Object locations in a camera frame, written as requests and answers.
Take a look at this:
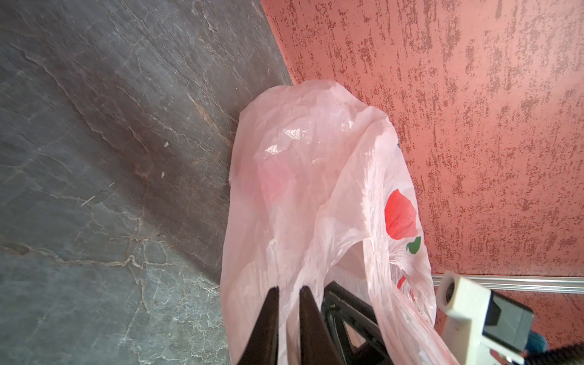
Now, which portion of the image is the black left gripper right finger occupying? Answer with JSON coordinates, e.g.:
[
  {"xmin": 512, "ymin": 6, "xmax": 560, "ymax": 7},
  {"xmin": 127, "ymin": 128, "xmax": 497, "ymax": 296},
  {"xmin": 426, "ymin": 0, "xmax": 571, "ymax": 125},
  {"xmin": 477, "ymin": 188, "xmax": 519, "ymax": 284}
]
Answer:
[{"xmin": 299, "ymin": 286, "xmax": 342, "ymax": 365}]

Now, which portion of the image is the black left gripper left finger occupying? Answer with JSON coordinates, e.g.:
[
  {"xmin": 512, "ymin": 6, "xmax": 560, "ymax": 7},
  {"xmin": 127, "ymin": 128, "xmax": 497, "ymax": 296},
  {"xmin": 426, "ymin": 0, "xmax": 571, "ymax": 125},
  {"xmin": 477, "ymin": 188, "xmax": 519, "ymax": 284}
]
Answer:
[{"xmin": 238, "ymin": 287, "xmax": 279, "ymax": 365}]

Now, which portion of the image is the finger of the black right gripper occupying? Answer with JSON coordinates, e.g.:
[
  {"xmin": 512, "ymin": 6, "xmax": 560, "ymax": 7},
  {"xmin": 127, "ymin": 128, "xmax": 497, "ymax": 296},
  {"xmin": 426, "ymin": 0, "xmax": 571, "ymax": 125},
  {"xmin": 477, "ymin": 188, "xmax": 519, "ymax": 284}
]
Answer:
[{"xmin": 321, "ymin": 281, "xmax": 392, "ymax": 364}]

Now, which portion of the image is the pink translucent plastic bag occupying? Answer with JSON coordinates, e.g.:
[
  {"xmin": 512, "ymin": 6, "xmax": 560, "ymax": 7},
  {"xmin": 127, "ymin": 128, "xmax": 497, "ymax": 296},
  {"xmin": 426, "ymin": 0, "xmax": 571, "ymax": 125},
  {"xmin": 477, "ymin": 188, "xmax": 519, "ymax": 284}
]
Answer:
[{"xmin": 220, "ymin": 81, "xmax": 456, "ymax": 364}]

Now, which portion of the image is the aluminium left corner post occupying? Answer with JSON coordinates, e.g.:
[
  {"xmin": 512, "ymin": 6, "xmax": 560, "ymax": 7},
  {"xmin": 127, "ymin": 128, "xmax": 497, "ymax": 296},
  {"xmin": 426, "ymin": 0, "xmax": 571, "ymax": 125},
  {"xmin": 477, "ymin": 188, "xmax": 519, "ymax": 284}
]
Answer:
[{"xmin": 432, "ymin": 272, "xmax": 583, "ymax": 294}]

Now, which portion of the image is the black corrugated cable conduit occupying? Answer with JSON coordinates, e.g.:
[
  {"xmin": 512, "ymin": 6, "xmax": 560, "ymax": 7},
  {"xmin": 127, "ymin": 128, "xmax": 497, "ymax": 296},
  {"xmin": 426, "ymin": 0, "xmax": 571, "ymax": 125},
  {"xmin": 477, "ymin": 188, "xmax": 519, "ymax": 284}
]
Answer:
[{"xmin": 524, "ymin": 341, "xmax": 584, "ymax": 365}]

